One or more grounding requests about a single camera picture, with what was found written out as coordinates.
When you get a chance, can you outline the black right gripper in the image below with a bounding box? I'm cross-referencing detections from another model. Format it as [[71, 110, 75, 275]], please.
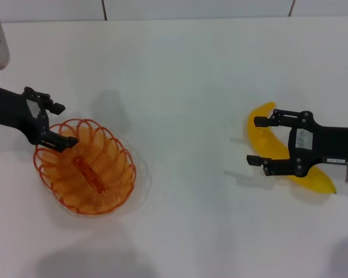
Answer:
[[246, 108, 348, 177]]

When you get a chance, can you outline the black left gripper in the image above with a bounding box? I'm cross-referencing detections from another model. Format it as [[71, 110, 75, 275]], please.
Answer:
[[0, 85, 79, 152]]

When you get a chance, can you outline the yellow banana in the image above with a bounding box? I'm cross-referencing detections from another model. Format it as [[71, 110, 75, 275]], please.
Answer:
[[245, 101, 337, 195]]

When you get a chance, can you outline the orange wire basket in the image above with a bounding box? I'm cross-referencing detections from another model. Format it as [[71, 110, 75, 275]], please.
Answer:
[[33, 117, 137, 215]]

